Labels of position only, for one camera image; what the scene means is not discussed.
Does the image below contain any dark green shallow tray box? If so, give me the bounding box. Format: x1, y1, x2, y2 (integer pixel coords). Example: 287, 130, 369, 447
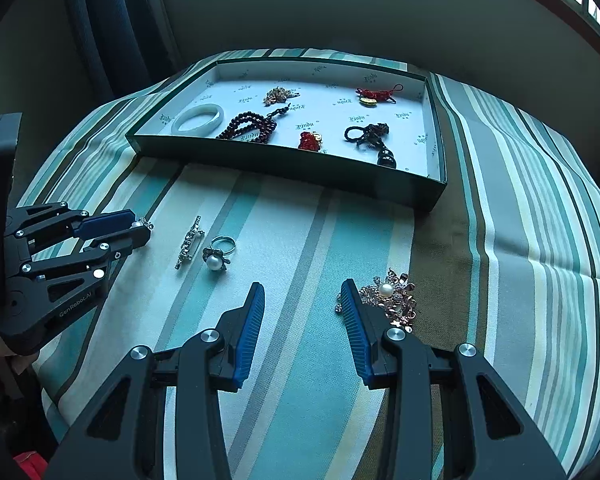
125, 57, 448, 212

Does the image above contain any striped teal tablecloth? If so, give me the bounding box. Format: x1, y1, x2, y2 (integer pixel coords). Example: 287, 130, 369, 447
20, 47, 600, 480

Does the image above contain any red bead charm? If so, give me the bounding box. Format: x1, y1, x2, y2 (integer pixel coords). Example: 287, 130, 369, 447
297, 130, 325, 152

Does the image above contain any white jade bangle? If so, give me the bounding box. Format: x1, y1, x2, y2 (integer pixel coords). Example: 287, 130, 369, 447
171, 103, 226, 137

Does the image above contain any rose gold pearl brooch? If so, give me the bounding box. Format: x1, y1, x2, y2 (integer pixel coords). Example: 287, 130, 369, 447
336, 267, 418, 333

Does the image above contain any rhinestone bar brooch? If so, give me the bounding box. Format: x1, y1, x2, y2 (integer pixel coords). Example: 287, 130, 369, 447
174, 215, 206, 272

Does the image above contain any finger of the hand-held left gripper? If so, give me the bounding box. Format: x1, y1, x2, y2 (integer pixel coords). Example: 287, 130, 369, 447
22, 224, 152, 282
5, 202, 137, 252

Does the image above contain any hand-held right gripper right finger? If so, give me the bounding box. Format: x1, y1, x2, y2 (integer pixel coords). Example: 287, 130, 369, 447
340, 278, 568, 480

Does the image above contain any dark blue curtain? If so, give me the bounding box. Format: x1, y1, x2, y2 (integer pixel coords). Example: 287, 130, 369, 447
65, 0, 181, 101

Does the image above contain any black cord bead pendant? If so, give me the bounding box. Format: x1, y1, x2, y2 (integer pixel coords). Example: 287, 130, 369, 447
343, 121, 397, 167

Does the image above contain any dark red bead bracelet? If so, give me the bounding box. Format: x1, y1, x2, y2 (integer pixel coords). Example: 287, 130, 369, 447
215, 102, 292, 145

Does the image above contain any silver pearl ring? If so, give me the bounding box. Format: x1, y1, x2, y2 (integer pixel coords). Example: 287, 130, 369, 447
201, 235, 237, 273

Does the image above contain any red knot cord charm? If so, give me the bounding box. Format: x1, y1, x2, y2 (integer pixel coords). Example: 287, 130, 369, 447
355, 82, 402, 108

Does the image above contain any red cloth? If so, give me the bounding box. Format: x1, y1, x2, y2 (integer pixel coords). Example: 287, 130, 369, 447
12, 450, 56, 480

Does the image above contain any silver charm cluster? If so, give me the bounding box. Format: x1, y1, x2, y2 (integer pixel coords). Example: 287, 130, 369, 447
262, 86, 301, 107

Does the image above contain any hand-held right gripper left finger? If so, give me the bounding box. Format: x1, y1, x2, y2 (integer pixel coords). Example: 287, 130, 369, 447
42, 281, 267, 480

